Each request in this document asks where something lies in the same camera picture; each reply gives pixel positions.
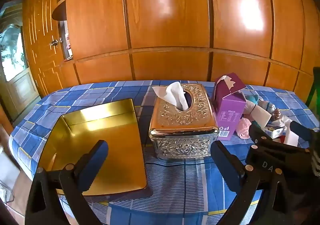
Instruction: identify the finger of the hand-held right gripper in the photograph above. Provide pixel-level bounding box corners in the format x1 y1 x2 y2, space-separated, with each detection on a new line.
290 120 320 149
250 124 269 146

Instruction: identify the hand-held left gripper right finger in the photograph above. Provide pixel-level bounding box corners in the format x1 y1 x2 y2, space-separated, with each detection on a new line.
210 141 295 225

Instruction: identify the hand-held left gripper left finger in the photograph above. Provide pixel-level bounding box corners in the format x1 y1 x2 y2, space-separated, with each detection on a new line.
25 140 109 225

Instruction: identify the white soft block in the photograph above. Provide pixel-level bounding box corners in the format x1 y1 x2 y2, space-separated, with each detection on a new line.
244 101 272 123

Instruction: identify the gold metal tray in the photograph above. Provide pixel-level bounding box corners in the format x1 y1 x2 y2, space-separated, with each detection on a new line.
32 98 147 195

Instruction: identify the pink scrunchie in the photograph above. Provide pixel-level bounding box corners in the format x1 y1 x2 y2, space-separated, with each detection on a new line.
237 117 252 139

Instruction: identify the light blue sock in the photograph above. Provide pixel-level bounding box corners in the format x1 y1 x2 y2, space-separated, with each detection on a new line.
260 101 276 113

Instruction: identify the purple cardboard tissue box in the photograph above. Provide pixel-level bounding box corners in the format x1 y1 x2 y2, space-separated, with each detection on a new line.
212 73 247 140

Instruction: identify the blue checked tablecloth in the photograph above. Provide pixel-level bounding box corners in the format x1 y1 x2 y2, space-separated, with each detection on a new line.
9 80 320 225

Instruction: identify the green chair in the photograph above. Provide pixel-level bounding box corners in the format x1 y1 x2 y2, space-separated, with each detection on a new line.
306 67 320 105

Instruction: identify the ornate silver tissue box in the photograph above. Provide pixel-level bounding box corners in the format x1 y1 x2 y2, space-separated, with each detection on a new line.
149 83 217 158

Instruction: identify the white facial tissue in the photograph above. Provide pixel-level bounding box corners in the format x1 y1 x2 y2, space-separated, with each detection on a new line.
152 81 189 110

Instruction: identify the wooden door with glass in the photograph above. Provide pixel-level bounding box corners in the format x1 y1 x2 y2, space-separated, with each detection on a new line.
0 0 39 120

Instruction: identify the wooden wardrobe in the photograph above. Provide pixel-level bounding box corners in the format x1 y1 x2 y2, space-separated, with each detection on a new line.
22 0 320 96

